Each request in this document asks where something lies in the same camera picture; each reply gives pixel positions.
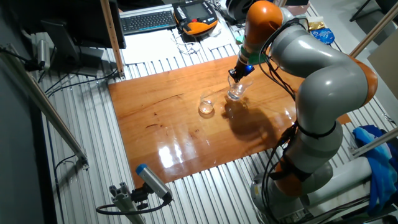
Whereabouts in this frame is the clear glass tumbler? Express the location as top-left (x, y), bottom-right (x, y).
top-left (198, 89), bottom-right (218, 115)

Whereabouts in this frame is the small silver camera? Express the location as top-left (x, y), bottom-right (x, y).
top-left (36, 39), bottom-right (52, 72)

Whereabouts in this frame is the brown flat panel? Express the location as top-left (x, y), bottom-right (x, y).
top-left (367, 29), bottom-right (398, 100)

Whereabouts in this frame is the clear glass mug with handle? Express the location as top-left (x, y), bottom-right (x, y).
top-left (226, 74), bottom-right (254, 101)

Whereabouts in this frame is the blue cloth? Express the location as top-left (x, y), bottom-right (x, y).
top-left (352, 124), bottom-right (398, 217)

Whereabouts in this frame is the blue tissue pack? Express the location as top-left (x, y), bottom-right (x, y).
top-left (310, 27), bottom-right (336, 45)

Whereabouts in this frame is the short aluminium profile piece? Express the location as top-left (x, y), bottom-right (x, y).
top-left (108, 182), bottom-right (147, 224)

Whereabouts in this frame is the pink box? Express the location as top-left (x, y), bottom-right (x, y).
top-left (292, 2), bottom-right (311, 16)

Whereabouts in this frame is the wooden board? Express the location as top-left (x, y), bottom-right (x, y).
top-left (108, 55), bottom-right (351, 189)

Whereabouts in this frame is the black monitor with stand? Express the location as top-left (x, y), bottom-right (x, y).
top-left (9, 0), bottom-right (127, 78)

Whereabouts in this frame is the black round spool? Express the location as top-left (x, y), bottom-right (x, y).
top-left (225, 0), bottom-right (249, 24)

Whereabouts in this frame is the small white paper sheet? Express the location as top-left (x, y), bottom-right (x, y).
top-left (203, 29), bottom-right (239, 51)

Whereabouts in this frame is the black camera cable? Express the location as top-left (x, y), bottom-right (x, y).
top-left (95, 198), bottom-right (172, 216)

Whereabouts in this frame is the black keyboard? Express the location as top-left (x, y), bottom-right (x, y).
top-left (119, 9), bottom-right (177, 35)

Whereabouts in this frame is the short aluminium frame beam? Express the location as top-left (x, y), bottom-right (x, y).
top-left (351, 127), bottom-right (398, 158)

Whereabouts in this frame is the silver camera with blue cap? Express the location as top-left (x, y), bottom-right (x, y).
top-left (135, 163), bottom-right (174, 203)

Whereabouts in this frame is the gold foil packet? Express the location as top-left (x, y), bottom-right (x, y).
top-left (307, 15), bottom-right (326, 31)

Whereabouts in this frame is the orange black teach pendant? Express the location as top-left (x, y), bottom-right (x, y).
top-left (172, 0), bottom-right (219, 37)

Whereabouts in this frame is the large white paper sheet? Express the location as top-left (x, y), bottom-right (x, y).
top-left (120, 29), bottom-right (185, 65)

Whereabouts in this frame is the black monitor cable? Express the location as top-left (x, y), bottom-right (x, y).
top-left (43, 67), bottom-right (119, 98)

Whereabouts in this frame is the white charger cable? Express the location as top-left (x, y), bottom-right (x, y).
top-left (172, 34), bottom-right (194, 56)

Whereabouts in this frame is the slanted aluminium frame beam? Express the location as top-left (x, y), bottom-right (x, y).
top-left (348, 1), bottom-right (398, 60)

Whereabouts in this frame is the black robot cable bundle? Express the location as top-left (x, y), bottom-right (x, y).
top-left (257, 17), bottom-right (308, 224)

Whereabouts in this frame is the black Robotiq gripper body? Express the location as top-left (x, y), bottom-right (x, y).
top-left (233, 58), bottom-right (256, 82)

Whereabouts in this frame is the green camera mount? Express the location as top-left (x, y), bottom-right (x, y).
top-left (235, 35), bottom-right (269, 65)

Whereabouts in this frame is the long aluminium frame beam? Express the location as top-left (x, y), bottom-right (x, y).
top-left (0, 43), bottom-right (90, 171)

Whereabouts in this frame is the black camera clamp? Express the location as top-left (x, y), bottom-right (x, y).
top-left (130, 183), bottom-right (150, 211)

